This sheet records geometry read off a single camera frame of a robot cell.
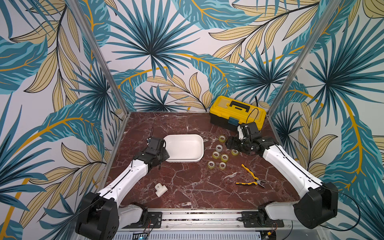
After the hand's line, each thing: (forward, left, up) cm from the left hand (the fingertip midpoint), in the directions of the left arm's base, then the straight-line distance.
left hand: (165, 155), depth 85 cm
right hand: (+4, -37, +7) cm, 38 cm away
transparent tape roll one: (+18, -36, -9) cm, 41 cm away
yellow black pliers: (-11, -53, -9) cm, 55 cm away
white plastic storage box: (+5, -11, +1) cm, 12 cm away
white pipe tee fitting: (-17, +1, -7) cm, 18 cm away
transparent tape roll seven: (-2, -34, -9) cm, 35 cm away
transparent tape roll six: (0, -27, -10) cm, 29 cm away
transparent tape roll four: (+6, -31, -9) cm, 32 cm away
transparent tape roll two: (+11, -33, -9) cm, 36 cm away
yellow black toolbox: (+28, -40, +6) cm, 49 cm away
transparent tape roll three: (+8, -43, -8) cm, 44 cm away
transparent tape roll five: (+4, -36, -9) cm, 37 cm away
